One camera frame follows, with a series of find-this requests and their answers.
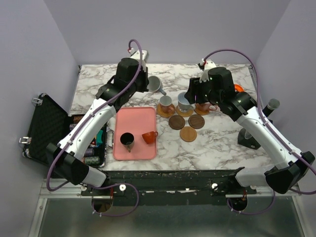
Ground light blue cup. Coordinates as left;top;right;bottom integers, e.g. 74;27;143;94
177;92;193;113

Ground light wood coaster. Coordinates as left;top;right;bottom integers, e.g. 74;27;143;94
195;104;209;116
180;126;197;142

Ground pink mug white inside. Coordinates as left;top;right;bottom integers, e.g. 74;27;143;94
196;103;218;112

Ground woven rattan coaster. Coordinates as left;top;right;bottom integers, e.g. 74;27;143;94
156;104;175;118
175;106;194;118

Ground dark wood coaster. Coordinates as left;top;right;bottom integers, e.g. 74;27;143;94
168;115;186;130
188;114;205;129

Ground white cup brown handle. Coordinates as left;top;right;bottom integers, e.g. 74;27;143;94
159;95;174;113

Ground small white cup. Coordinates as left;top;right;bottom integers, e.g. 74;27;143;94
147;76;166;96

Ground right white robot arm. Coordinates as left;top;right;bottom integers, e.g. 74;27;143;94
185;67;315;194

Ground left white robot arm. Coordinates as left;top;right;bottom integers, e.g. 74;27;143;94
46;57;149;195

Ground orange red cup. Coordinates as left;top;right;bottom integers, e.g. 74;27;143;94
142;131;158;144

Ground black cup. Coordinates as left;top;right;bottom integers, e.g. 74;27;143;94
120;132;135;153

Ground pink plastic tray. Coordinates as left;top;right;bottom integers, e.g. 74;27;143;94
113;107;157;161

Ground black microphone stand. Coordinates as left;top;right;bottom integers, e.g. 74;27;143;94
237;119;274;150

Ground black grey microphone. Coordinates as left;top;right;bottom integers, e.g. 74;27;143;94
262;99;280;117

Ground black poker chip case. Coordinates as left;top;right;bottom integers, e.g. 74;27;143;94
19;93;109;168

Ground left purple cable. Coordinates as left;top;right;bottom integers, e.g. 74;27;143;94
46;39;144;218

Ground purple cable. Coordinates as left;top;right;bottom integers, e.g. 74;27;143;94
46;39;144;218
200;48;316;215

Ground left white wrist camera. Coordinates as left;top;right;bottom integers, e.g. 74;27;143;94
127;48;149;71

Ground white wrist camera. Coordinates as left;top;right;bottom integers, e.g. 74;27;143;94
127;48;149;71
198;58;217;83

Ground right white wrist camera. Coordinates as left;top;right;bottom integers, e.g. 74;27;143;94
198;58;217;83

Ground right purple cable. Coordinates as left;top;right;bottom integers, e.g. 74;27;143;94
200;48;316;215

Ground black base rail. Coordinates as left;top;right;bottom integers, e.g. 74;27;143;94
79;170;272;207

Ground aluminium rail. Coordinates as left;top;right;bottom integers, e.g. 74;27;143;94
39;179;81;198

